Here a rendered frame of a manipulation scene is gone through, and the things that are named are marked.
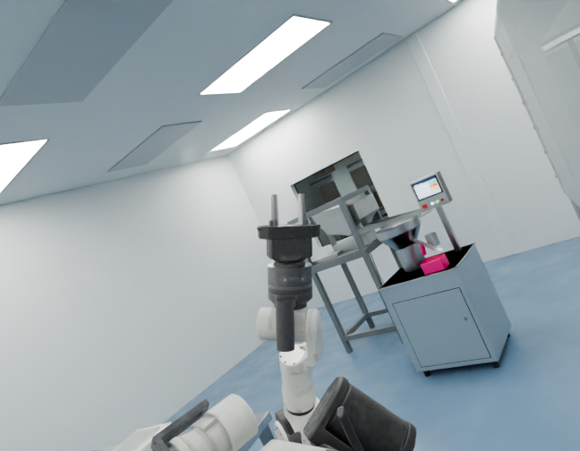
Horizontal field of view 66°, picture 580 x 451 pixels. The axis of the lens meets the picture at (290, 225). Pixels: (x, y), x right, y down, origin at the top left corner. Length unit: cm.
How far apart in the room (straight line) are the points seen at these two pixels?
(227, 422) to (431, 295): 280
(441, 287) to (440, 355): 53
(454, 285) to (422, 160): 296
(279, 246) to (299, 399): 33
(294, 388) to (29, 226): 476
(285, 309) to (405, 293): 262
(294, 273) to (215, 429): 33
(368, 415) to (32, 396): 462
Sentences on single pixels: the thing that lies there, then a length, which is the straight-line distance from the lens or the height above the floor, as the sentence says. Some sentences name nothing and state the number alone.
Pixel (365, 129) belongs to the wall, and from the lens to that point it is 622.
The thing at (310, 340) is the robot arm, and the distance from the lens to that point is 89.
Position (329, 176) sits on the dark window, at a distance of 669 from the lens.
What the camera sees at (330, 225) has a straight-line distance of 445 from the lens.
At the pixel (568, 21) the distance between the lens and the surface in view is 41.
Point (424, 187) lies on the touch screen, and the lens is 354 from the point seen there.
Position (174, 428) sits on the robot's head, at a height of 135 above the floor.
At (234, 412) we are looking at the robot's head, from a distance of 67.
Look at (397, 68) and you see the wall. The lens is 604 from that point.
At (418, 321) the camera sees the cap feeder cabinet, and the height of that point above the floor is 45.
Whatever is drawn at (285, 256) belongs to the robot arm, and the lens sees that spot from 86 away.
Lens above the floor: 154
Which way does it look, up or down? 1 degrees down
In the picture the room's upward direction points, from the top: 25 degrees counter-clockwise
